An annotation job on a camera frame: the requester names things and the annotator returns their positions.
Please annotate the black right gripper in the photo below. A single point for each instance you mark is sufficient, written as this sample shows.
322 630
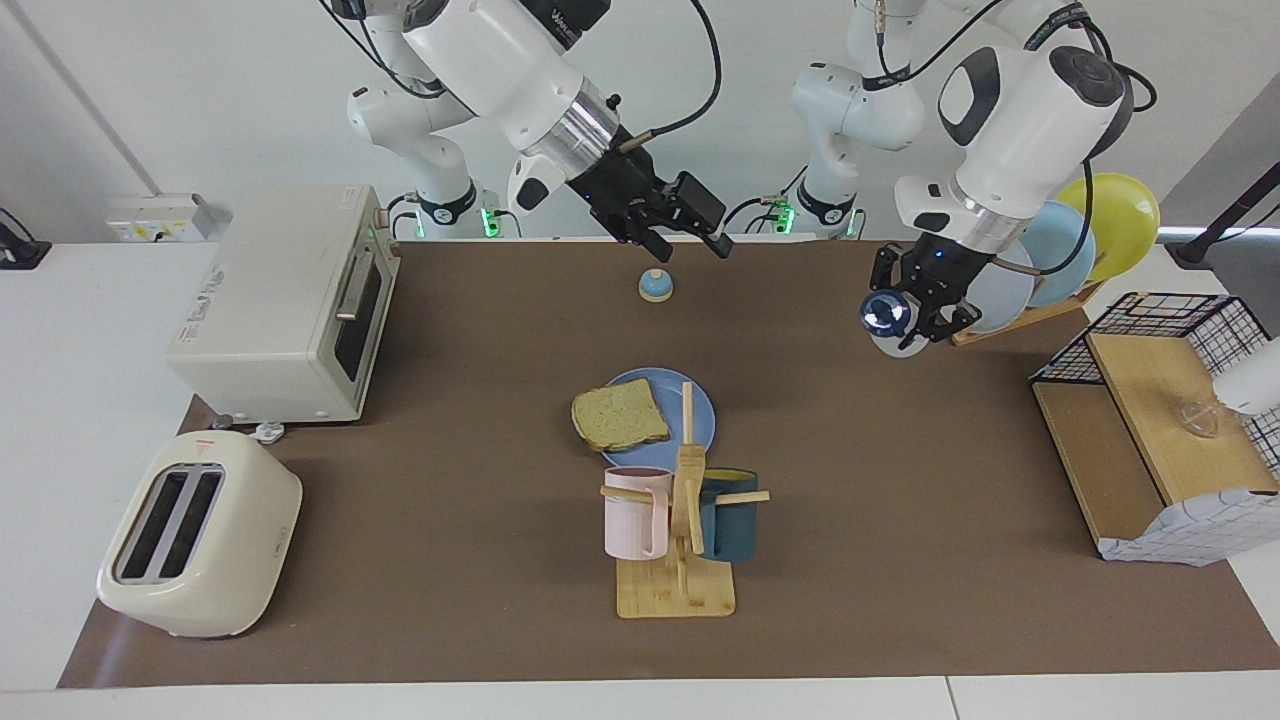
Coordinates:
632 195

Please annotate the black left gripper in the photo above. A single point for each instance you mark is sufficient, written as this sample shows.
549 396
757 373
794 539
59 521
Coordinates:
940 265

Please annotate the translucent bottle with blue cap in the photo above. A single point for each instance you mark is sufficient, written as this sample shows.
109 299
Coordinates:
888 315

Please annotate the brown bread slice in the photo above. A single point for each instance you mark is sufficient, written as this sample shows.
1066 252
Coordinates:
620 415

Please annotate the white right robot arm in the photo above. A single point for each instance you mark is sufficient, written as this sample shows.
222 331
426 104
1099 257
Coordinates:
500 60

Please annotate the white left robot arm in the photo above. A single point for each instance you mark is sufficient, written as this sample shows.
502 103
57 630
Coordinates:
1020 130

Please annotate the pale grey plate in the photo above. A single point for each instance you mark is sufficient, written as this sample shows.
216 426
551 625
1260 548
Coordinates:
1005 300

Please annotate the wooden plate rack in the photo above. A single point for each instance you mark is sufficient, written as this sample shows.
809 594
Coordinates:
1020 322

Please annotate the light blue plate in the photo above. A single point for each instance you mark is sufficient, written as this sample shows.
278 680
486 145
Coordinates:
1060 250

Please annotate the blue round plate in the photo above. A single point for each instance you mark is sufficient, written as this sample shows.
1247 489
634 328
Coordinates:
695 400

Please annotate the yellow plate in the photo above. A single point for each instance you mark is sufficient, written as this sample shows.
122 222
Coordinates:
1125 215

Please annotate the small blue bell wooden knob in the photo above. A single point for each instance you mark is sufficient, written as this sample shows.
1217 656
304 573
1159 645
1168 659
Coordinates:
656 288

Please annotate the brown table mat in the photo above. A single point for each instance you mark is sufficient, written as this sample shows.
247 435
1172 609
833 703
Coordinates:
480 350

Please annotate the wooden two-level shelf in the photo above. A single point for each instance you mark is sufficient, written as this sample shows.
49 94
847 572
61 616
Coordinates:
1150 400

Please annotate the pink ribbed mug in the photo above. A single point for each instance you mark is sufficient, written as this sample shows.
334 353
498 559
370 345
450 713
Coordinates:
632 520

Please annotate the teal mug yellow inside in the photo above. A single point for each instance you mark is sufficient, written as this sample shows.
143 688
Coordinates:
730 525

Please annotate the clear glass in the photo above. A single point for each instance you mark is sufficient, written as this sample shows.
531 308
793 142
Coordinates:
1198 420

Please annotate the black stand pole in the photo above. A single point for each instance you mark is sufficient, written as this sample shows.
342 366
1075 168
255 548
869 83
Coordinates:
1230 215

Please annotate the white blurry cylinder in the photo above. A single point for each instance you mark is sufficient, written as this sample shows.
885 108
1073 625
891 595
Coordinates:
1250 385

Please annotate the wooden mug tree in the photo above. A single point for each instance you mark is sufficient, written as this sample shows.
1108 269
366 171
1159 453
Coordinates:
685 590

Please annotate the white toaster oven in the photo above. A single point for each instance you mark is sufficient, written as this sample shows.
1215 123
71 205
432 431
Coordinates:
270 320

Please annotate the white power strip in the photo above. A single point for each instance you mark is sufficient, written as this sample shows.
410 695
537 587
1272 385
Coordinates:
155 220

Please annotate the cream two-slot toaster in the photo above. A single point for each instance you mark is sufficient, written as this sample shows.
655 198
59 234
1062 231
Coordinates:
250 540

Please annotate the black clamp device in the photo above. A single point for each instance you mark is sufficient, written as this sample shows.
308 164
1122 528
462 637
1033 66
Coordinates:
20 252

